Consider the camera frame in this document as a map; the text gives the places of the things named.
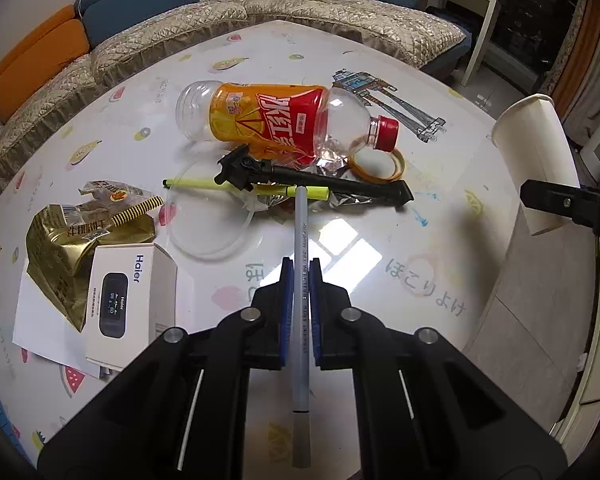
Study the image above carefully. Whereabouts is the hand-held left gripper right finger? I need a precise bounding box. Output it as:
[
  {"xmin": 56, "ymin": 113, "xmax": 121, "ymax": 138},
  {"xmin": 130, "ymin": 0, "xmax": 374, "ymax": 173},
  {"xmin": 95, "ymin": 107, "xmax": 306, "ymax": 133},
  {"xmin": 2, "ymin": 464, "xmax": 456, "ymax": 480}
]
[{"xmin": 310, "ymin": 257, "xmax": 568, "ymax": 480}]

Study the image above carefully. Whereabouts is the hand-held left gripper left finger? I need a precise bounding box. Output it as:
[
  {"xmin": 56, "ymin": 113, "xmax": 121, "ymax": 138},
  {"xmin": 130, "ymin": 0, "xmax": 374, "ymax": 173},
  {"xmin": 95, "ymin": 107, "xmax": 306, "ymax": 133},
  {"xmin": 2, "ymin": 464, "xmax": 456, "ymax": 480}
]
[{"xmin": 37, "ymin": 256, "xmax": 296, "ymax": 480}]

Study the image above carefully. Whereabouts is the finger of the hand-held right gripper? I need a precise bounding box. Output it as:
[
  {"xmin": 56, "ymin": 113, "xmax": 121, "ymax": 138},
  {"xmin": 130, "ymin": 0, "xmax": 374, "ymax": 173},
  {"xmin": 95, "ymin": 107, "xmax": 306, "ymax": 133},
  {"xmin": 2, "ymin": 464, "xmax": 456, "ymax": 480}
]
[{"xmin": 520, "ymin": 179, "xmax": 600, "ymax": 243}]

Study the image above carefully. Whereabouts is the grey pen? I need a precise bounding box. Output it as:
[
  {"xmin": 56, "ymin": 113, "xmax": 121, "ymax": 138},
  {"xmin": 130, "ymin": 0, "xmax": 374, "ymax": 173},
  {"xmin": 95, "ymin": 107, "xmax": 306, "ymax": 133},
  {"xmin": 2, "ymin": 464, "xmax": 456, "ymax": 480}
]
[{"xmin": 290, "ymin": 186, "xmax": 314, "ymax": 471}]

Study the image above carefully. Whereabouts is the white paper cup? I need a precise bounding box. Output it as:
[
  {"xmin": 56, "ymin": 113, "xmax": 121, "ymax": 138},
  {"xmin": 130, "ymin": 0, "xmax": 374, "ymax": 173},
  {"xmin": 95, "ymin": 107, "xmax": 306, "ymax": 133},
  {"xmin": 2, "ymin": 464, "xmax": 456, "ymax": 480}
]
[{"xmin": 491, "ymin": 94, "xmax": 581, "ymax": 236}]

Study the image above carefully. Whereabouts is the silver foil wrapper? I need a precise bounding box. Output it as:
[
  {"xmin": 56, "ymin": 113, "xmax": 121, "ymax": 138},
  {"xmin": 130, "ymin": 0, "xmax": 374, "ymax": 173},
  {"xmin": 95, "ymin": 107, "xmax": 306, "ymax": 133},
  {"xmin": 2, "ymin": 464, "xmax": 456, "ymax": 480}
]
[{"xmin": 245, "ymin": 152, "xmax": 396, "ymax": 212}]

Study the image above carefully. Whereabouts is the orange label plastic bottle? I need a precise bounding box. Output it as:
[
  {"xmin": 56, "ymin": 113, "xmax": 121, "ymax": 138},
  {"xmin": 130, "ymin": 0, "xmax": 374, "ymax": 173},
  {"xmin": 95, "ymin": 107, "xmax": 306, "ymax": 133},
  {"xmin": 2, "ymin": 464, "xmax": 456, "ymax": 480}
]
[{"xmin": 176, "ymin": 80, "xmax": 400, "ymax": 162}]

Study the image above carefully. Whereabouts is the black bike pump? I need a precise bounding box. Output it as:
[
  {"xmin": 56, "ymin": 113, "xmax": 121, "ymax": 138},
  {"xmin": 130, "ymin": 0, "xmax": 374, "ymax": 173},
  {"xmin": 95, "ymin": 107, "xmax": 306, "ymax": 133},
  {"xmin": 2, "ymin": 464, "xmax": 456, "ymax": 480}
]
[{"xmin": 214, "ymin": 144, "xmax": 415, "ymax": 211}]

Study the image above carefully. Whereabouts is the clear plastic lid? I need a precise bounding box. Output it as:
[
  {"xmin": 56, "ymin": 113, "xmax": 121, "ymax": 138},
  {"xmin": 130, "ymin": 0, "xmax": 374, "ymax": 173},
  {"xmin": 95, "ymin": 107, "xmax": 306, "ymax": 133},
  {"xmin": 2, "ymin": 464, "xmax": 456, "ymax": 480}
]
[{"xmin": 167, "ymin": 162, "xmax": 259, "ymax": 261}]

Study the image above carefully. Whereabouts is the yellow-green pen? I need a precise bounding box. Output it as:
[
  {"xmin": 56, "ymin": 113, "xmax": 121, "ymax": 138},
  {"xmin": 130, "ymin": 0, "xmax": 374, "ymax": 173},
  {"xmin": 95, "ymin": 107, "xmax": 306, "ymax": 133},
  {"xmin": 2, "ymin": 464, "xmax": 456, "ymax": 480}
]
[{"xmin": 162, "ymin": 177, "xmax": 331, "ymax": 199}]

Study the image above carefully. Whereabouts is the white cardboard box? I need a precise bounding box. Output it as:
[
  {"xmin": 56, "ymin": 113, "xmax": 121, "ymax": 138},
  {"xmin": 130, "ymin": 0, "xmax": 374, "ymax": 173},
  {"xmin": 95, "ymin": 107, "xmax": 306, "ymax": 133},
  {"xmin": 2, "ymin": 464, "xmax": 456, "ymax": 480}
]
[{"xmin": 85, "ymin": 244, "xmax": 178, "ymax": 374}]

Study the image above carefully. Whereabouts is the roll of clear tape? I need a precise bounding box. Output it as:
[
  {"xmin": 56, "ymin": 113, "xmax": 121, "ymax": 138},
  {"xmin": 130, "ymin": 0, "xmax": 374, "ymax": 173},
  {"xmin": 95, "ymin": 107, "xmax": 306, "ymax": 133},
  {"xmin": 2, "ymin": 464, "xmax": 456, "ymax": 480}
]
[{"xmin": 350, "ymin": 147, "xmax": 407, "ymax": 181}]

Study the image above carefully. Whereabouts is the brown curtain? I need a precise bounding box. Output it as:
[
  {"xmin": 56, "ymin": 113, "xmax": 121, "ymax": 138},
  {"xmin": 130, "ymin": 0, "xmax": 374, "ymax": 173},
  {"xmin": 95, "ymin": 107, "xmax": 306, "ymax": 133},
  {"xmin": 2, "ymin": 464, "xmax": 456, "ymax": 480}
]
[{"xmin": 550, "ymin": 0, "xmax": 600, "ymax": 113}]

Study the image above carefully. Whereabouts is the striped snack wrapper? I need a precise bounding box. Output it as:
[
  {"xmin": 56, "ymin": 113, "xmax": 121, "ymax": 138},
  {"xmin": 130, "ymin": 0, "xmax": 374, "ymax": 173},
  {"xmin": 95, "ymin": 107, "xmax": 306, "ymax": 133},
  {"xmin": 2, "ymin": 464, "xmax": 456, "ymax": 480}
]
[{"xmin": 78, "ymin": 180, "xmax": 165, "ymax": 228}]

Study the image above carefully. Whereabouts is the gold snack bag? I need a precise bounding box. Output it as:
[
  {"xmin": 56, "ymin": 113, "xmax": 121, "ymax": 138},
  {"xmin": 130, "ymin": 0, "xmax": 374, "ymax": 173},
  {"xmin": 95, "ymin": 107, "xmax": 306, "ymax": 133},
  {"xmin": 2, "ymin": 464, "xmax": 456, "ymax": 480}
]
[{"xmin": 26, "ymin": 204, "xmax": 157, "ymax": 333}]

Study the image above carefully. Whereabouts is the white paper sheet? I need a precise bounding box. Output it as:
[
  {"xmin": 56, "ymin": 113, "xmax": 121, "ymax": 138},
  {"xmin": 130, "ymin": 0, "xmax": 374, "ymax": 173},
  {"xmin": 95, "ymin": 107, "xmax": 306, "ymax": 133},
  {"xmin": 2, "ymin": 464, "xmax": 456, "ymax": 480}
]
[{"xmin": 12, "ymin": 275, "xmax": 112, "ymax": 381}]

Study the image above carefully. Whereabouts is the beige quilted sofa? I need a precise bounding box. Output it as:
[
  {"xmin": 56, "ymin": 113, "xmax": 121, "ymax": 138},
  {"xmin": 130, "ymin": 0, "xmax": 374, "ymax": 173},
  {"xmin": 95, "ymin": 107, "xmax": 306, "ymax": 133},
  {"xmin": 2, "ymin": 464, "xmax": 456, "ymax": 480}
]
[{"xmin": 0, "ymin": 0, "xmax": 473, "ymax": 211}]

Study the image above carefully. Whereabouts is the orange sofa cushion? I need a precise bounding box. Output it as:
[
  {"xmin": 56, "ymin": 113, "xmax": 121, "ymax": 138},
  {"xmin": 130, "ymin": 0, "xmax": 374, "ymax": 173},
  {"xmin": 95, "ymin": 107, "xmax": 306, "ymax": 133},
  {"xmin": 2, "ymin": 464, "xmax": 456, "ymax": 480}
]
[
  {"xmin": 0, "ymin": 5, "xmax": 76, "ymax": 82},
  {"xmin": 0, "ymin": 19, "xmax": 91, "ymax": 124}
]

